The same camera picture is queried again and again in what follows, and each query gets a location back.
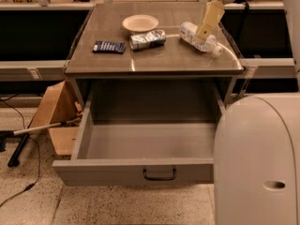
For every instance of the silver blue redbull can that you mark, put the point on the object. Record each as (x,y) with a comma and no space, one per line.
(147,40)

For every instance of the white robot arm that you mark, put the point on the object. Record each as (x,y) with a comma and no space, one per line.
(257,161)

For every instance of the open grey top drawer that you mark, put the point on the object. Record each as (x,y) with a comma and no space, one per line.
(160,125)

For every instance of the clear plastic water bottle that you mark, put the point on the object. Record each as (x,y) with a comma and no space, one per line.
(206,45)

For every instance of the white paper bowl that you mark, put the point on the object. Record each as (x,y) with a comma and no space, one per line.
(140,23)

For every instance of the grey metal cabinet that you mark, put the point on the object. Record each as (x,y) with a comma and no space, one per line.
(175,57)

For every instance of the dark blue snack packet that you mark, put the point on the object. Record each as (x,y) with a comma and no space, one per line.
(109,47)

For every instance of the brown cardboard box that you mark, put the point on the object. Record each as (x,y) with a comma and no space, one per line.
(59,104)

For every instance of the white black pole tool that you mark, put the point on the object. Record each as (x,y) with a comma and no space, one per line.
(14,162)

